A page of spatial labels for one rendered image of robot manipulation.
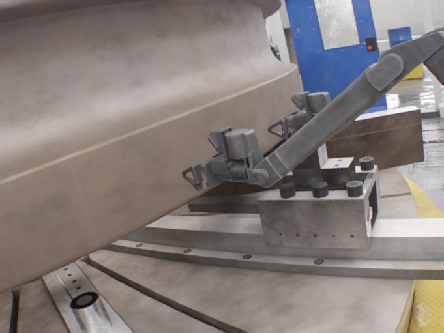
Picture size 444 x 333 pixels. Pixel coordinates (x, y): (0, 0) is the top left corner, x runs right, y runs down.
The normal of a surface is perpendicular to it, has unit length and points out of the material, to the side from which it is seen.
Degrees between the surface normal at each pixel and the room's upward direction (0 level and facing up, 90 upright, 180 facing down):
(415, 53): 89
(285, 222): 90
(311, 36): 90
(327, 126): 92
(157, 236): 72
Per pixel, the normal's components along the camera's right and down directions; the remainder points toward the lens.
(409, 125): -0.12, 0.29
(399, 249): -0.52, 0.02
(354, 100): -0.55, 0.37
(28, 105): 0.63, 0.02
